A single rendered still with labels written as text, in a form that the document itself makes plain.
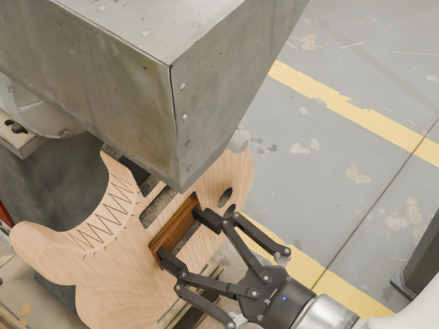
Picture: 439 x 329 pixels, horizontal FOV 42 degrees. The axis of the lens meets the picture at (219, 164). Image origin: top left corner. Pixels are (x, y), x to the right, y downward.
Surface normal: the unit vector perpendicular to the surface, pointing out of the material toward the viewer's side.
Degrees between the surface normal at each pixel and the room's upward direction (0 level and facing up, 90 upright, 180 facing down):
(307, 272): 0
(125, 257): 89
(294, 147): 0
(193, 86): 90
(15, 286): 24
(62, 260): 89
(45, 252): 89
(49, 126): 102
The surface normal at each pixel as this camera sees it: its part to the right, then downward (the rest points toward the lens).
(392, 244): -0.01, -0.58
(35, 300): -0.26, -0.28
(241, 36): 0.79, 0.50
